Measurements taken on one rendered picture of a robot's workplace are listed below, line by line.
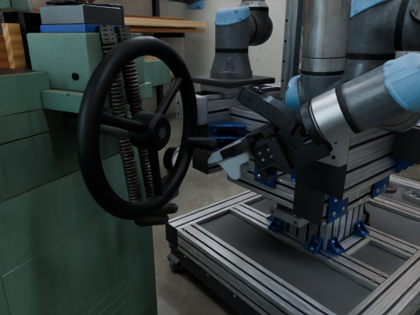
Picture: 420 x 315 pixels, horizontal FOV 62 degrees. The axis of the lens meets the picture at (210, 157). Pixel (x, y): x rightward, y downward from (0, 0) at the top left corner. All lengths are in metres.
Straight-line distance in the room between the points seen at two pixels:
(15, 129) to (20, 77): 0.08
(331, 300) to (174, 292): 0.61
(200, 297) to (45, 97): 1.03
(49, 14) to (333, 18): 0.45
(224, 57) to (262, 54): 2.89
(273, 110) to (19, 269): 0.49
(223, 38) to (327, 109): 0.75
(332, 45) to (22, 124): 0.51
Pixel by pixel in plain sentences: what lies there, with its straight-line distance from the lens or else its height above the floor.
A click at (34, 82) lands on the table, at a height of 0.88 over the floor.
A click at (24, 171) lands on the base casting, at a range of 0.64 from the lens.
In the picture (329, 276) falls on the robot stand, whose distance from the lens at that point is 1.27.
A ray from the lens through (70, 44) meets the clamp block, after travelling 0.60.
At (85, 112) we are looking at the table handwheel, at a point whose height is 0.87.
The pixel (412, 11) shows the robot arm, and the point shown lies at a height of 1.00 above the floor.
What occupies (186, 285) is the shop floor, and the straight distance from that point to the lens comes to 1.50.
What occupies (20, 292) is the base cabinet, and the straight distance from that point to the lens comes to 0.71.
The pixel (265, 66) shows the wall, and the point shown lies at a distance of 4.08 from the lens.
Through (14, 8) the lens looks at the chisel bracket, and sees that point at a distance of 0.77.
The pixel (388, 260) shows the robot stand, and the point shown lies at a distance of 1.42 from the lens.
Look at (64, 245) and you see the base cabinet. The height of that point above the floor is 0.58.
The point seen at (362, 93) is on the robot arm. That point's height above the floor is 0.88.
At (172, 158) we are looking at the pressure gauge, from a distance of 0.85.
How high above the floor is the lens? 0.95
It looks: 19 degrees down
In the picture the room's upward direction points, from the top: straight up
